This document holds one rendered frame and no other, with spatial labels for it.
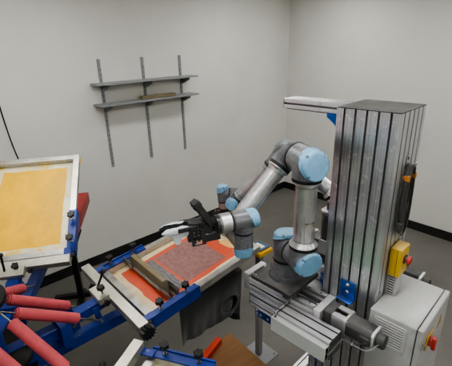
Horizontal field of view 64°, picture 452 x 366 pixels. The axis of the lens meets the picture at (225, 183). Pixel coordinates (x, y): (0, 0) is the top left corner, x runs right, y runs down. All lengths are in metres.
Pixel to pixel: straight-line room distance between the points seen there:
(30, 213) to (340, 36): 4.19
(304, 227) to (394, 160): 0.41
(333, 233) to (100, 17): 3.08
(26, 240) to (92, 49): 2.06
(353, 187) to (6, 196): 2.17
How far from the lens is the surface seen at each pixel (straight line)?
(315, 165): 1.36
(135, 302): 2.06
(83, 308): 2.06
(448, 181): 4.93
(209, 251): 2.33
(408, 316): 1.71
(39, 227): 2.57
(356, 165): 1.53
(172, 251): 2.40
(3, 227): 2.66
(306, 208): 1.43
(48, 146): 3.84
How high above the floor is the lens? 2.27
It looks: 21 degrees down
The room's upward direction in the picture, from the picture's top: 2 degrees counter-clockwise
